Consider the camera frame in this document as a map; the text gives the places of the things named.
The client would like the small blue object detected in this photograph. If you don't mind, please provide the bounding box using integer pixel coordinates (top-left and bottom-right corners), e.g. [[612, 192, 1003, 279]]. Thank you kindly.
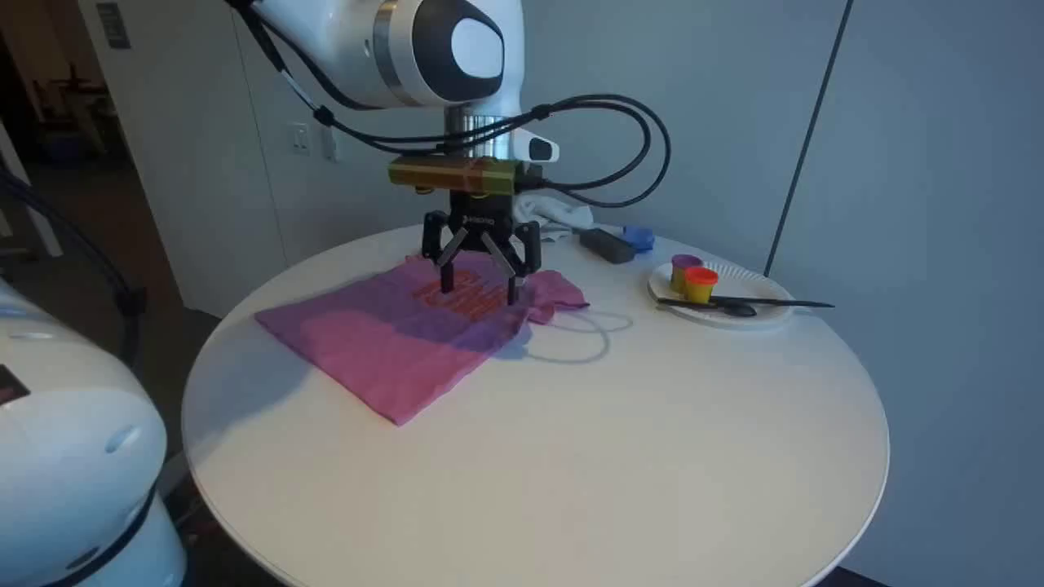
[[618, 226, 658, 256]]

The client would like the thick black cable hose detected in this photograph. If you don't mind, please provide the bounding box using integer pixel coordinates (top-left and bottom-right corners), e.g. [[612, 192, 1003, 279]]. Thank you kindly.
[[0, 174, 149, 367]]

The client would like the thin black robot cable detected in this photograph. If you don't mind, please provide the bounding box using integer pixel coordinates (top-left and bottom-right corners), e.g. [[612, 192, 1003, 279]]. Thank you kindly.
[[226, 0, 675, 211]]

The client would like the gold wrist camera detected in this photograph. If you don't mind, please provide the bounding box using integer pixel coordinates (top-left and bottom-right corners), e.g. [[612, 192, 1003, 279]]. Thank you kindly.
[[390, 153, 545, 201]]

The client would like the white plate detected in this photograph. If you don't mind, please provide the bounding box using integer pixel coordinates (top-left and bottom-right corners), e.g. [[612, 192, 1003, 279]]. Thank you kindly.
[[645, 256, 802, 334]]

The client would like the flat black block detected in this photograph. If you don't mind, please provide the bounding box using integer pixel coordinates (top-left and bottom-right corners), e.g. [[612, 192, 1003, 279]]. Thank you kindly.
[[578, 226, 640, 268]]

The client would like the black paintbrush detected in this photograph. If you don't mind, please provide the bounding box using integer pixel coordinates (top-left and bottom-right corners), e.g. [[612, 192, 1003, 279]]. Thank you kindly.
[[658, 290, 838, 324]]

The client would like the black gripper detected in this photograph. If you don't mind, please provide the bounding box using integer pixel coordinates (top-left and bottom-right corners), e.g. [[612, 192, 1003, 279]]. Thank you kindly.
[[422, 190, 545, 310]]

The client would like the purple cup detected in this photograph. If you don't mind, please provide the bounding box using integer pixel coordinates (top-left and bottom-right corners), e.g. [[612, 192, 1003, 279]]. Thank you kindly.
[[668, 250, 708, 292]]

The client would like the pink shirt with orange print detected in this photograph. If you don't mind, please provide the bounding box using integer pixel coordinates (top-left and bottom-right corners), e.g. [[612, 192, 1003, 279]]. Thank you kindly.
[[255, 253, 593, 431]]

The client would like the orange cup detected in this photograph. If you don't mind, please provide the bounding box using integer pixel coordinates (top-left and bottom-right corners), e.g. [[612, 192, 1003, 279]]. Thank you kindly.
[[681, 263, 725, 310]]

